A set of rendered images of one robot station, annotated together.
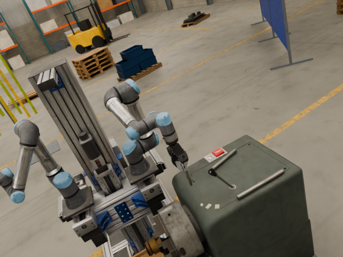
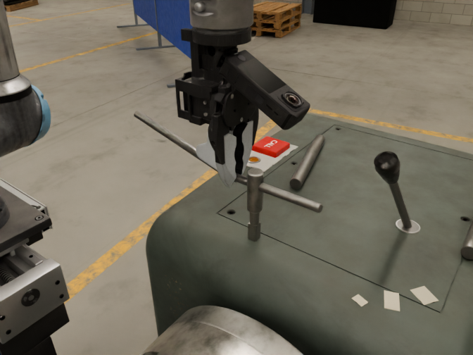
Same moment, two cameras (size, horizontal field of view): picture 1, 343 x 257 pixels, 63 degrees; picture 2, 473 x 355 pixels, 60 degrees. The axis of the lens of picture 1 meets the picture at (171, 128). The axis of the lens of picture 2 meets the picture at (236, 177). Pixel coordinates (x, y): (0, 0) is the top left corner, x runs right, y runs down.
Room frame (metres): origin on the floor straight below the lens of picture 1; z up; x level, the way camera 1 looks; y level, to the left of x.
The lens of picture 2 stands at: (0.90, 0.35, 1.65)
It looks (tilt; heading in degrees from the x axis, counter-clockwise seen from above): 31 degrees down; 319
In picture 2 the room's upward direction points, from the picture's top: straight up
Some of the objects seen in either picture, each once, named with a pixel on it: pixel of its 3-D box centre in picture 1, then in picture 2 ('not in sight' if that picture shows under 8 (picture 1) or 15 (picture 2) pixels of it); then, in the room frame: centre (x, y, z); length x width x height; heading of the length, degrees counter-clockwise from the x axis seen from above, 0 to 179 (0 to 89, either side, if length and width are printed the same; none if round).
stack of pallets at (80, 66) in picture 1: (93, 62); not in sight; (10.68, 1.82, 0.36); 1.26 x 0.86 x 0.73; 121
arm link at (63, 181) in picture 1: (65, 183); not in sight; (1.64, 0.81, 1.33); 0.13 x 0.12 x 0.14; 33
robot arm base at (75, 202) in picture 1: (73, 196); not in sight; (1.63, 0.80, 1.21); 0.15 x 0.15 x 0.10
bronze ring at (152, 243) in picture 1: (154, 245); not in sight; (1.09, 0.32, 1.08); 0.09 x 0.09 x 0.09; 12
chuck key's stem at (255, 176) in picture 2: (188, 177); (255, 206); (1.25, 0.01, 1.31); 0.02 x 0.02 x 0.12
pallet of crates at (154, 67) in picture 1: (135, 61); not in sight; (8.38, 0.29, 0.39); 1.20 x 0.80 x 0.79; 118
